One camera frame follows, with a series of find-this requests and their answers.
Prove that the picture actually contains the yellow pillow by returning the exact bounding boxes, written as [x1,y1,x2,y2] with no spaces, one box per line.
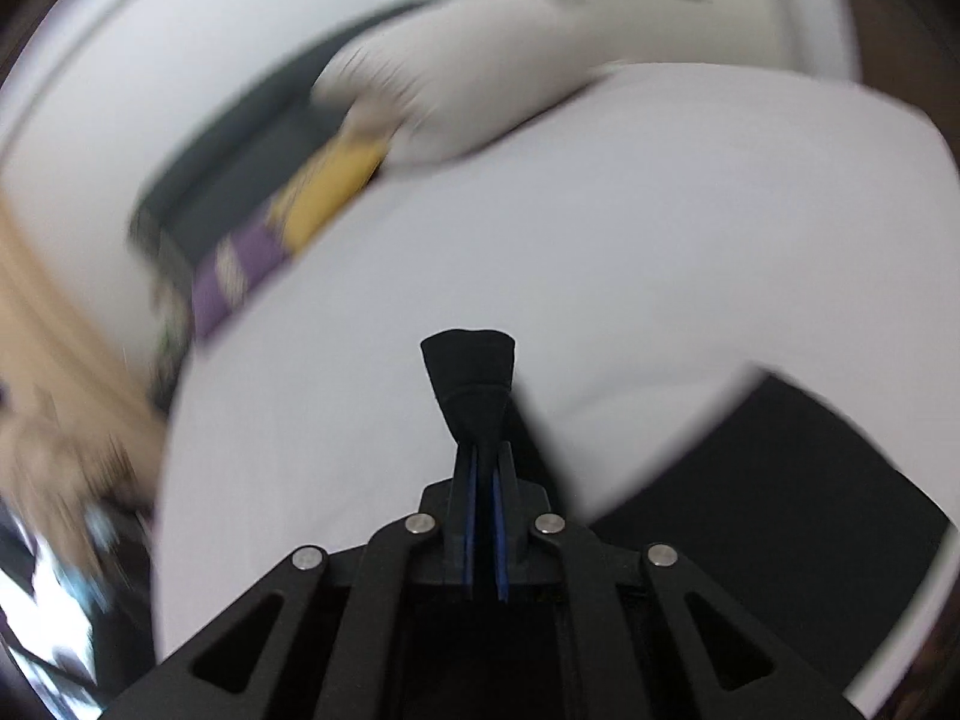
[268,136,392,254]

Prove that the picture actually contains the grey upholstered bed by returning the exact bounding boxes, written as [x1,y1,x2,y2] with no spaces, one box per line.
[127,0,960,720]

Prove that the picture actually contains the purple pillow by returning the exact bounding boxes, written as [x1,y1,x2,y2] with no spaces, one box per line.
[191,221,295,346]

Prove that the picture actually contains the white folded duvet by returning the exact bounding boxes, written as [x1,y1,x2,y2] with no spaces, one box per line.
[311,0,638,175]

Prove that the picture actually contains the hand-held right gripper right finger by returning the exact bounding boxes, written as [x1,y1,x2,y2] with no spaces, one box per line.
[492,442,863,720]

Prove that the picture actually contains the white wardrobe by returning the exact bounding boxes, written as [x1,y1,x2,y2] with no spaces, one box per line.
[517,0,860,80]

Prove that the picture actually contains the beige curtain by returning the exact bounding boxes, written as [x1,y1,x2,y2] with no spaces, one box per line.
[0,199,151,421]

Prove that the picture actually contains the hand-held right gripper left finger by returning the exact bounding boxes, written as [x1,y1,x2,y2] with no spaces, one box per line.
[97,447,479,720]

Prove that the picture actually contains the black denim pants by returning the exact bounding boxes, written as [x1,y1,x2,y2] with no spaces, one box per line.
[420,328,952,695]

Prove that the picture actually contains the beige puffer jacket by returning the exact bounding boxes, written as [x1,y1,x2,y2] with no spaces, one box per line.
[0,390,162,578]

